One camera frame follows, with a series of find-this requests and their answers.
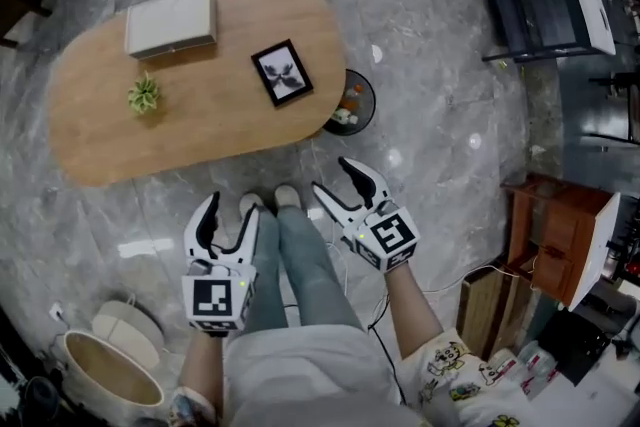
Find black picture frame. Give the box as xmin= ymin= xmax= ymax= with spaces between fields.
xmin=250 ymin=38 xmax=315 ymax=108

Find beige round basket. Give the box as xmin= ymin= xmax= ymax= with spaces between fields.
xmin=61 ymin=329 xmax=167 ymax=419

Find cluster of water bottles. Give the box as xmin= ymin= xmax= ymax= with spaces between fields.
xmin=487 ymin=338 xmax=564 ymax=399

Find small green potted plant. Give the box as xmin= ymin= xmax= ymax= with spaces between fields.
xmin=126 ymin=70 xmax=163 ymax=117

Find person's left shoe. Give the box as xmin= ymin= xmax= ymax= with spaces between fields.
xmin=238 ymin=192 xmax=266 ymax=219

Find black cable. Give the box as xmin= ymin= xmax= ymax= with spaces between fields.
xmin=366 ymin=293 xmax=408 ymax=409

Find small beige drum lampshade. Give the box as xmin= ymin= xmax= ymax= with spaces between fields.
xmin=91 ymin=298 xmax=167 ymax=372

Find person's shoe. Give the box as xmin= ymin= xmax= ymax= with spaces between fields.
xmin=273 ymin=184 xmax=303 ymax=212
xmin=238 ymin=192 xmax=266 ymax=219

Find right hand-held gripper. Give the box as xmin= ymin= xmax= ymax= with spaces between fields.
xmin=310 ymin=156 xmax=421 ymax=275

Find person's blue jeans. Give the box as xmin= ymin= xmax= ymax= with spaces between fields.
xmin=243 ymin=204 xmax=366 ymax=334

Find person's left forearm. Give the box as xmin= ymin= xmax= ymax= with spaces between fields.
xmin=176 ymin=328 xmax=227 ymax=412

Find black storage box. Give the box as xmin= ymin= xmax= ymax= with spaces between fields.
xmin=538 ymin=308 xmax=613 ymax=387

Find black round waste bin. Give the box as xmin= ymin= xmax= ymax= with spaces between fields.
xmin=321 ymin=68 xmax=377 ymax=138

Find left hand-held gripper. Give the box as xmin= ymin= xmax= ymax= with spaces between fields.
xmin=180 ymin=190 xmax=262 ymax=332

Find white flat box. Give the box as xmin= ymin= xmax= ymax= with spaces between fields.
xmin=123 ymin=0 xmax=219 ymax=62

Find person's right forearm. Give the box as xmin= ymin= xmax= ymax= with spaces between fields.
xmin=383 ymin=259 xmax=447 ymax=362

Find orange litter piece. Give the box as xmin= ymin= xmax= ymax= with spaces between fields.
xmin=339 ymin=83 xmax=366 ymax=111

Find oval wooden table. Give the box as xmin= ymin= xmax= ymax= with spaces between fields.
xmin=47 ymin=0 xmax=349 ymax=189

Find wooden cabinet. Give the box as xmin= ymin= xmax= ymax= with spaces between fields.
xmin=501 ymin=171 xmax=623 ymax=313

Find person's right shoe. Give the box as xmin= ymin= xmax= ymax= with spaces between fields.
xmin=273 ymin=184 xmax=303 ymax=212

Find person's white printed t-shirt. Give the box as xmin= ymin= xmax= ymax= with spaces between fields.
xmin=167 ymin=323 xmax=537 ymax=427

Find wooden platform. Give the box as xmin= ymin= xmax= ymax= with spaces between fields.
xmin=456 ymin=254 xmax=539 ymax=362

